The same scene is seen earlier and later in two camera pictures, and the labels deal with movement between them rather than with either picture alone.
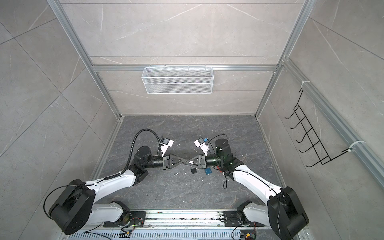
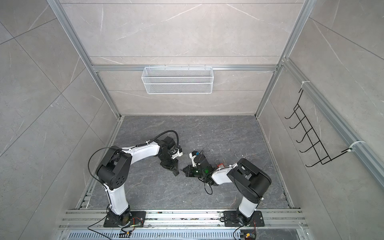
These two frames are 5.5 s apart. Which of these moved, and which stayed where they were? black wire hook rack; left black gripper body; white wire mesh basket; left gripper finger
Moved: left gripper finger
Stayed: black wire hook rack; white wire mesh basket; left black gripper body
